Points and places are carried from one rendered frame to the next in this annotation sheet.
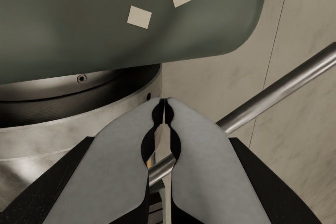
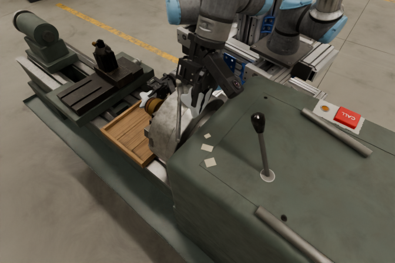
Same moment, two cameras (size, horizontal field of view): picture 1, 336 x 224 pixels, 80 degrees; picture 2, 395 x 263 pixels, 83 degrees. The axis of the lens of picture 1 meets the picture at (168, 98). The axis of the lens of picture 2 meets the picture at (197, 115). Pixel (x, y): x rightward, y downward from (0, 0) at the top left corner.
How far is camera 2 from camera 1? 0.53 m
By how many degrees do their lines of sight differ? 49
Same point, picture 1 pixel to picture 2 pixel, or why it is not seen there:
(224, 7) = (191, 154)
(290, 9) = not seen: outside the picture
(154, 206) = (80, 105)
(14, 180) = not seen: hidden behind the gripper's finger
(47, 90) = (204, 118)
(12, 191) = not seen: hidden behind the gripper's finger
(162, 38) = (198, 138)
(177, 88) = (65, 235)
